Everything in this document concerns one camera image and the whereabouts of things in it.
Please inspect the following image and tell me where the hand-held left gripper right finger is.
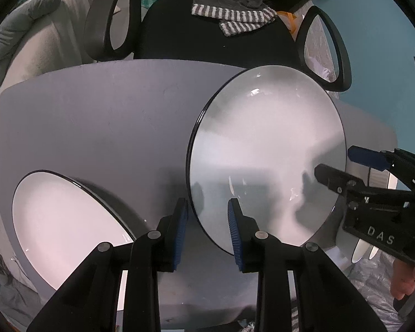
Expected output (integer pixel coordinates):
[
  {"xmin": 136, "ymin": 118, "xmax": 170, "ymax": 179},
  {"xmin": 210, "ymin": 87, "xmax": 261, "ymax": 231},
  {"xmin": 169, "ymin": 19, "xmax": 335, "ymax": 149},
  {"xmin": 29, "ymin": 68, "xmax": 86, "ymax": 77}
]
[{"xmin": 227, "ymin": 198, "xmax": 384, "ymax": 332}]

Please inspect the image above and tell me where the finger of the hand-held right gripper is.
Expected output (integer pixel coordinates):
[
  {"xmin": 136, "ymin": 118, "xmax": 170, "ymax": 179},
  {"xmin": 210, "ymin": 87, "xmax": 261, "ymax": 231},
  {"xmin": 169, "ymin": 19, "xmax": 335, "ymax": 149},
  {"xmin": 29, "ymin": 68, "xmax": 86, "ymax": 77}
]
[
  {"xmin": 314, "ymin": 164, "xmax": 367, "ymax": 199},
  {"xmin": 347, "ymin": 145, "xmax": 392, "ymax": 173}
]

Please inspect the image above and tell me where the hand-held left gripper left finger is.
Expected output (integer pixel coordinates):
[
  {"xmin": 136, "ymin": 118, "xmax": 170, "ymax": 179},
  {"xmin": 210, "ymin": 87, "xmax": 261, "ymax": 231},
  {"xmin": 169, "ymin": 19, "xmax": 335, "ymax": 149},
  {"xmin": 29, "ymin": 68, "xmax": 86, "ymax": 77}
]
[{"xmin": 27, "ymin": 198, "xmax": 190, "ymax": 332}]

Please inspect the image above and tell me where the white plate with black rim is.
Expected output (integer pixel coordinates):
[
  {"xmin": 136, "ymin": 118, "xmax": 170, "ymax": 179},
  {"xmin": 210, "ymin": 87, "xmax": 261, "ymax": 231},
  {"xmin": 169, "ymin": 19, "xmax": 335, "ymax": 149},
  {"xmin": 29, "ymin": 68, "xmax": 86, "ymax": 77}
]
[
  {"xmin": 186, "ymin": 65, "xmax": 347, "ymax": 256},
  {"xmin": 12, "ymin": 170, "xmax": 137, "ymax": 290}
]

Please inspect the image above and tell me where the person's right hand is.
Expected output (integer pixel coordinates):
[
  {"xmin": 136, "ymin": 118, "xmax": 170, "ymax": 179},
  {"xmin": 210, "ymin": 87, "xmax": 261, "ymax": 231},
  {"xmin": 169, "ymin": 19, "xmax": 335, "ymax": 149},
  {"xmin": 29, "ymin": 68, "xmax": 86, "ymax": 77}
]
[{"xmin": 390, "ymin": 259, "xmax": 415, "ymax": 301}]

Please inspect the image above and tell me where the silver plastic sheet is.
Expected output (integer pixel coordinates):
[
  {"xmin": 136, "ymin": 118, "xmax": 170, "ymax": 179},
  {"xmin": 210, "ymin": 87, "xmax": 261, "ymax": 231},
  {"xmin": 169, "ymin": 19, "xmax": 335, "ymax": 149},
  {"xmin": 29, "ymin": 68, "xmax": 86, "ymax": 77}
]
[{"xmin": 346, "ymin": 249, "xmax": 407, "ymax": 332}]

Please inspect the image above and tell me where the orange red plastic bag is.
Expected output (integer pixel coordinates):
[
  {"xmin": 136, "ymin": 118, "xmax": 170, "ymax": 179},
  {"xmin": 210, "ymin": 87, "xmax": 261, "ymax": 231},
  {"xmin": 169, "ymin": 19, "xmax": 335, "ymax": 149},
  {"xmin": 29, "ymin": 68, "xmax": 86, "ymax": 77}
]
[{"xmin": 276, "ymin": 10, "xmax": 300, "ymax": 33}]

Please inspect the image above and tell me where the gray crumpled blanket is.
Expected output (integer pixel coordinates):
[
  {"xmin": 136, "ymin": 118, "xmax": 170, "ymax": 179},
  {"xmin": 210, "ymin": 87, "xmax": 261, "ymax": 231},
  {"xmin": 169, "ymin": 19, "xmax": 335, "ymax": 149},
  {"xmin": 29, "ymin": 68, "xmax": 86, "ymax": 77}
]
[{"xmin": 0, "ymin": 226, "xmax": 44, "ymax": 322}]

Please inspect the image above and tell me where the black office chair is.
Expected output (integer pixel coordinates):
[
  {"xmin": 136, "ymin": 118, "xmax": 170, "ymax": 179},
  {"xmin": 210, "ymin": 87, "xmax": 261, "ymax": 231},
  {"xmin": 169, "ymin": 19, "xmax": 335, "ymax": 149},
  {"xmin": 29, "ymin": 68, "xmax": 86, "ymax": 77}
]
[{"xmin": 85, "ymin": 0, "xmax": 352, "ymax": 92}]

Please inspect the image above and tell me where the beige cushion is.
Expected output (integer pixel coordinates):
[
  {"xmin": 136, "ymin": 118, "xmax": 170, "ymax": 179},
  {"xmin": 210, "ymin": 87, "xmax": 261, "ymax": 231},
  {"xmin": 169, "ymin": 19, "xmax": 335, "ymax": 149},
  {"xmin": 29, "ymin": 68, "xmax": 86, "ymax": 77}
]
[{"xmin": 0, "ymin": 0, "xmax": 99, "ymax": 89}]

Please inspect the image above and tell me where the gray pillow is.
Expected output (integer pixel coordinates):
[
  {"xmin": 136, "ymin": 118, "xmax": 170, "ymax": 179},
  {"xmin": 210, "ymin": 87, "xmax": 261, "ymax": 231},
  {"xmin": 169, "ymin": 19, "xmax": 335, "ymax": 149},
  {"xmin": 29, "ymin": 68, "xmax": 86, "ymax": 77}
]
[{"xmin": 0, "ymin": 0, "xmax": 63, "ymax": 99}]

